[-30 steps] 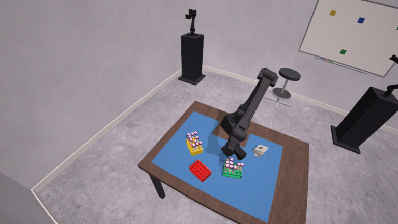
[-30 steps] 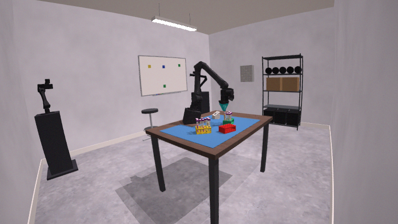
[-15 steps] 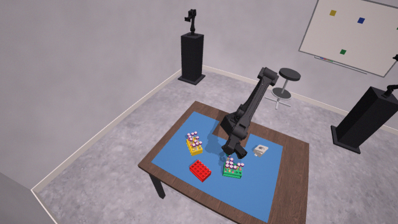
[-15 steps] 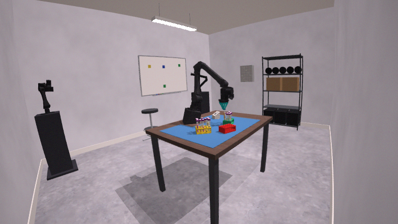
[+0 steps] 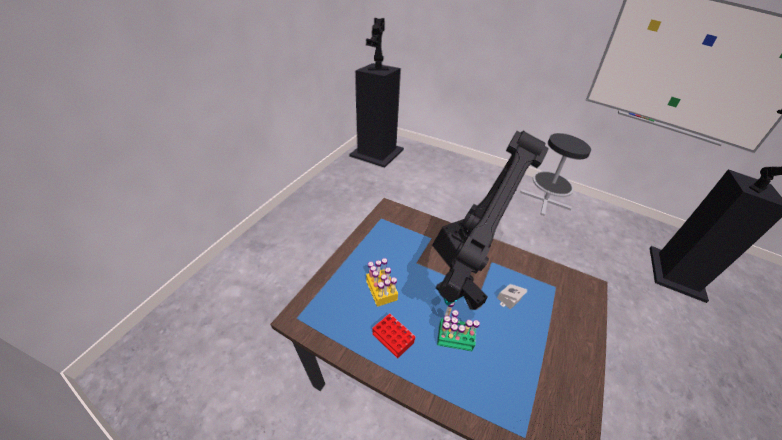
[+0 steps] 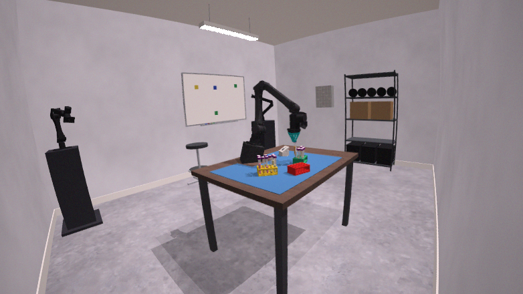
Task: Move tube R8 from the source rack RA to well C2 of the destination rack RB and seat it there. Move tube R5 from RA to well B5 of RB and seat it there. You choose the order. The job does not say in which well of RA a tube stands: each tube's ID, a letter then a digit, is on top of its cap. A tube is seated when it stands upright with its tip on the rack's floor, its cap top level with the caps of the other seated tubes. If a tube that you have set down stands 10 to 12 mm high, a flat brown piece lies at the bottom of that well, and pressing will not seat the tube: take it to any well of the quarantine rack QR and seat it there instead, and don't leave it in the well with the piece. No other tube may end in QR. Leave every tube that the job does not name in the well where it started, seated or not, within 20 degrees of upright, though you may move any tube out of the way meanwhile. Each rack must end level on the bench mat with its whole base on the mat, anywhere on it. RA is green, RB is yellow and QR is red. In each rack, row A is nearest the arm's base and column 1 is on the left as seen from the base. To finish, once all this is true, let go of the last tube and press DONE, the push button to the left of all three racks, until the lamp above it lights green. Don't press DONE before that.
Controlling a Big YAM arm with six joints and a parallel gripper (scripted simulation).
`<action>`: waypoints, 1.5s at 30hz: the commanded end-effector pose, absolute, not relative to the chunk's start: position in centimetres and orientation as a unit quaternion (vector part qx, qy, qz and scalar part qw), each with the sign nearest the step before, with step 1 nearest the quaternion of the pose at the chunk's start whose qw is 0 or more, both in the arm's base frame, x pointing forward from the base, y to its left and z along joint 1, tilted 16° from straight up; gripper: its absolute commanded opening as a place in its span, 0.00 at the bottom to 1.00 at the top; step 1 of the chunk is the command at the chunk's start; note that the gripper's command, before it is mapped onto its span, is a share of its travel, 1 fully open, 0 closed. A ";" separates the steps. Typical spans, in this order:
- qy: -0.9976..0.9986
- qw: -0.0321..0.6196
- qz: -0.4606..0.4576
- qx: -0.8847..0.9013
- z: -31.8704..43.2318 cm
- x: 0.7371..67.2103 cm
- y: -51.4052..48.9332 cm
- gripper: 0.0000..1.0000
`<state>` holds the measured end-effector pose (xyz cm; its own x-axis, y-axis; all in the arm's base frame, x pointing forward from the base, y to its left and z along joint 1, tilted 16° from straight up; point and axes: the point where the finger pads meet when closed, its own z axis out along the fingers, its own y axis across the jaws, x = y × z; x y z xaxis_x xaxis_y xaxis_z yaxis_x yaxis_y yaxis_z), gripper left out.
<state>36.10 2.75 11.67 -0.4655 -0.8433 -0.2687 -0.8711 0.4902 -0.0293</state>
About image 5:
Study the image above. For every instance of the blue bench mat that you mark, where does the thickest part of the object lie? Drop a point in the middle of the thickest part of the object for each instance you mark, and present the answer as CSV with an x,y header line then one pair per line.
x,y
497,381

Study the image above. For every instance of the green tube rack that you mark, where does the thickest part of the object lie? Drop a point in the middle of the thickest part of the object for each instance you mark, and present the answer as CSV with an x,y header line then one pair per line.
x,y
464,339

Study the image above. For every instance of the red rack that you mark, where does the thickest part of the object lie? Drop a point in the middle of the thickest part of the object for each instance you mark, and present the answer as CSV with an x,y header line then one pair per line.
x,y
390,339

